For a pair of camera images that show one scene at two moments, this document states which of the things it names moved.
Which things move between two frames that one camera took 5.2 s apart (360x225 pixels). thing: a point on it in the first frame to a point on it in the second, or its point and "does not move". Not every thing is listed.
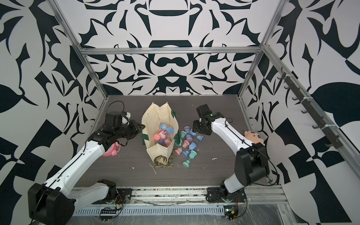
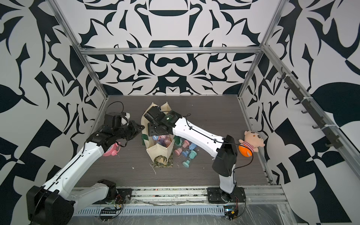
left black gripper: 133,124 does not move
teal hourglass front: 186,163 does not move
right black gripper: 195,127 to 150,129
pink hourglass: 185,144 does not move
